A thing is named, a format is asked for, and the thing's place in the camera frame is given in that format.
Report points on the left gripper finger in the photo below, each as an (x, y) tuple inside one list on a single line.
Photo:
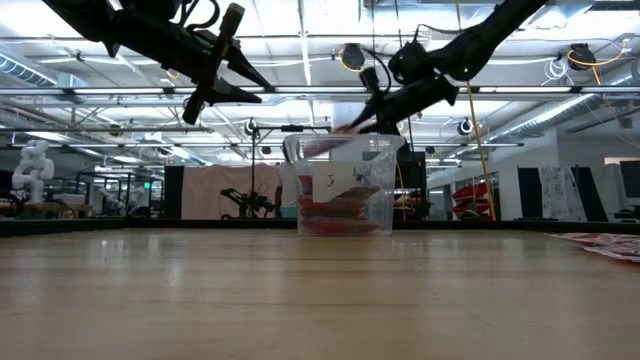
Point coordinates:
[(245, 70), (230, 92)]

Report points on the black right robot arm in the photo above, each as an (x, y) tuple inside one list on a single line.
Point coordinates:
[(490, 35)]

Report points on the black background robot arm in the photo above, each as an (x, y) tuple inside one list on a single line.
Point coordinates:
[(247, 202)]

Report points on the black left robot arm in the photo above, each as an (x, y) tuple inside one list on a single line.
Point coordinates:
[(85, 15)]

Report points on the clear plastic bin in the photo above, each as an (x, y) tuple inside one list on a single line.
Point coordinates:
[(390, 175)]

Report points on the black monitor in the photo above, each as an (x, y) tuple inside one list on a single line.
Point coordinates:
[(415, 170)]

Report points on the person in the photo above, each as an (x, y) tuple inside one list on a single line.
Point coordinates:
[(289, 185)]

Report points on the beige curtain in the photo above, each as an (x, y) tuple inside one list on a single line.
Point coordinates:
[(210, 195)]

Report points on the red storage rack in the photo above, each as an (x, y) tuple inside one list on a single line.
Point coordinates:
[(470, 197)]

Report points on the black partition panel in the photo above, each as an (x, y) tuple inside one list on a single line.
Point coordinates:
[(589, 195), (173, 192), (528, 195)]

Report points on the white patterned cloth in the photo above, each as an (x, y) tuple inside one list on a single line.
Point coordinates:
[(555, 192)]

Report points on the dark computer monitor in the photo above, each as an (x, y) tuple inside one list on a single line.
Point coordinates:
[(631, 179)]

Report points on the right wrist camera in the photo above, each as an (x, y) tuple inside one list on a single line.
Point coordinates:
[(407, 62)]

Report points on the silver ventilation duct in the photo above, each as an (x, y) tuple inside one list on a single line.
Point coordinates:
[(550, 115), (30, 75)]

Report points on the black aluminium table frame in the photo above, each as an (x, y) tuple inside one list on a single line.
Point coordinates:
[(150, 223)]

